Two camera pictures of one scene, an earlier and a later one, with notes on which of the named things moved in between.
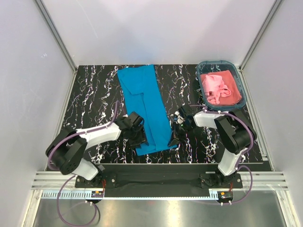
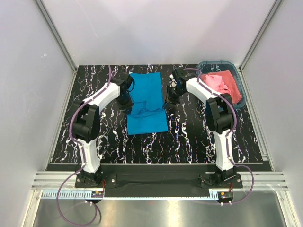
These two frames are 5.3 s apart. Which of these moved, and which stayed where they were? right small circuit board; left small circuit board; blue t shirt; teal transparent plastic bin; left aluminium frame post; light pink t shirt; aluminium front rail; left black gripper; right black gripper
Moved: right black gripper; blue t shirt; left black gripper
Stayed: aluminium front rail; left small circuit board; left aluminium frame post; right small circuit board; teal transparent plastic bin; light pink t shirt
